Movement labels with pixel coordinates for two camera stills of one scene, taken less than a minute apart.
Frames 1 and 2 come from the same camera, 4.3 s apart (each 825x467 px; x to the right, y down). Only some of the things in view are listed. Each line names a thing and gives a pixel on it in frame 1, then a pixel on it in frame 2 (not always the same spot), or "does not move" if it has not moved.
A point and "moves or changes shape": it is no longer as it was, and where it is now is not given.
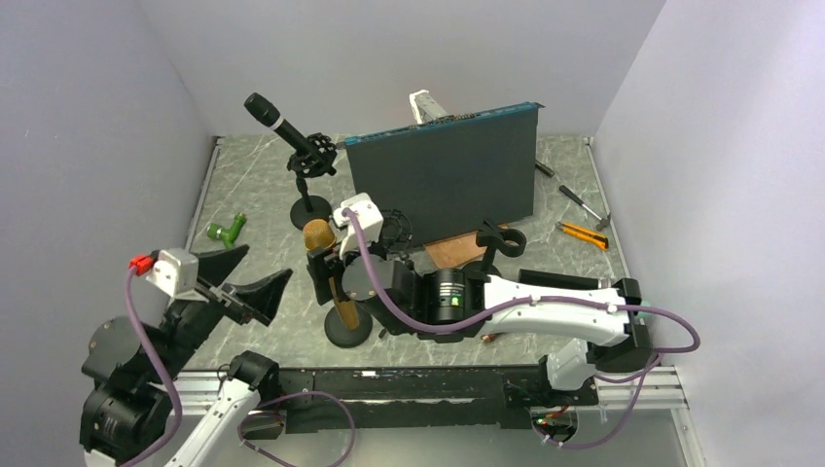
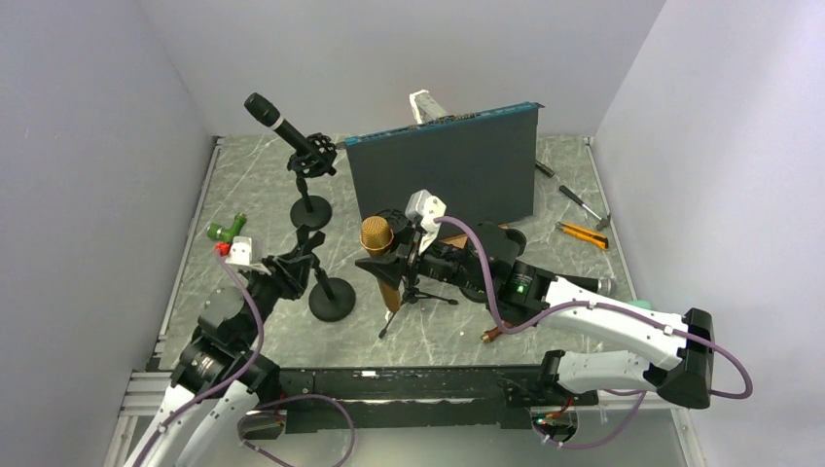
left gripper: [259, 299] -> [290, 273]
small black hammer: [604, 221] does not move
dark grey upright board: [454, 176] does not move
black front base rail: [421, 397] does not move
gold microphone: [319, 234] moves or changes shape
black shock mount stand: [315, 160] does not move
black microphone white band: [267, 112] does not move
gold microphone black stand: [342, 337] moves or changes shape
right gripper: [321, 267] -> [378, 273]
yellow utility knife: [584, 235] does not move
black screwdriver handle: [544, 168] does not move
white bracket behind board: [425, 109] does not move
